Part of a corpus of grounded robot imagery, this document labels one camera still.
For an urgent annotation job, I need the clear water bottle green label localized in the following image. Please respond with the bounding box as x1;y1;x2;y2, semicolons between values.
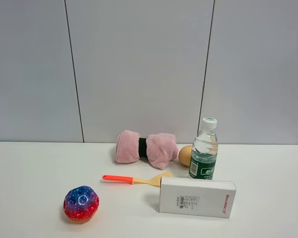
188;117;218;179

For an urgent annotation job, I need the pink rolled towel black band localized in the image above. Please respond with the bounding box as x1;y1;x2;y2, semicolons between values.
115;130;178;170

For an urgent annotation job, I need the tan egg-shaped ball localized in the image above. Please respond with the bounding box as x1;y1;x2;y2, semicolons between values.
178;145;192;167

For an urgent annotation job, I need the white cardboard box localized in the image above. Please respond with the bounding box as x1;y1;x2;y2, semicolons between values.
158;177;236;218

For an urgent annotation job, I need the blue red starry ball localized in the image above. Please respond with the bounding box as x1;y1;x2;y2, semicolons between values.
63;185;99;223

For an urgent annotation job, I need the wooden spatula orange handle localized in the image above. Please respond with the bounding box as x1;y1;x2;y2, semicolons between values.
102;172;173;187

